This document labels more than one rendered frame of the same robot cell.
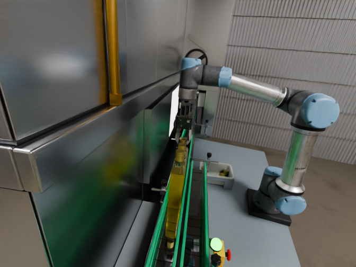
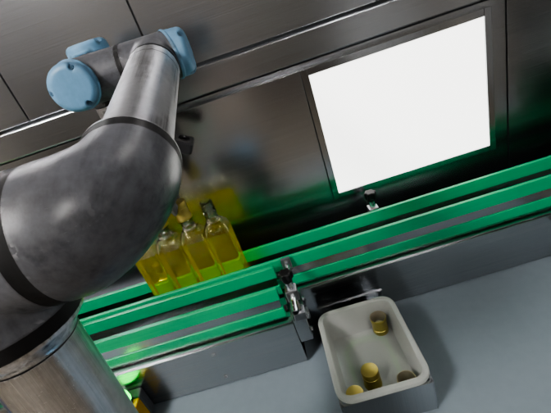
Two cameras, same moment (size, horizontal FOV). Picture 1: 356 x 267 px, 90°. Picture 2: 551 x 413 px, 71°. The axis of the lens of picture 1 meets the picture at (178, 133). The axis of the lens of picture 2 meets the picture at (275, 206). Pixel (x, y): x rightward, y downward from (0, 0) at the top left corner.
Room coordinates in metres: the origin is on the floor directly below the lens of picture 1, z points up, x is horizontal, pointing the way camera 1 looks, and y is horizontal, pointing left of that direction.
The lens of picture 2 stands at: (0.93, -0.81, 1.48)
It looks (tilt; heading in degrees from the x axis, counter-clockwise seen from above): 27 degrees down; 89
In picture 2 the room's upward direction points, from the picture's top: 19 degrees counter-clockwise
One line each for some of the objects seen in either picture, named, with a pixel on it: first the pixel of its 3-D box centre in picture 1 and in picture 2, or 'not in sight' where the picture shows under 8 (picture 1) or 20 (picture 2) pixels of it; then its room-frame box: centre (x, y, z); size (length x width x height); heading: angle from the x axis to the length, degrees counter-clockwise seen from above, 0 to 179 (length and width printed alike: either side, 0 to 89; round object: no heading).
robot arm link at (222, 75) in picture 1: (215, 76); (92, 79); (0.74, -0.13, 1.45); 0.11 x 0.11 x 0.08; 86
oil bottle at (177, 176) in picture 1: (176, 185); (161, 277); (0.64, -0.02, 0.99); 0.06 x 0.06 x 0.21; 84
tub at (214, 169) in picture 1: (215, 174); (371, 356); (1.03, -0.28, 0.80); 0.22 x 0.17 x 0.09; 85
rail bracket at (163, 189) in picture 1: (158, 192); not in sight; (0.63, 0.06, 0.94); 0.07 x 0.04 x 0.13; 85
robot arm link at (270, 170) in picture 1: (274, 180); not in sight; (0.80, -0.54, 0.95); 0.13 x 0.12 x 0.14; 176
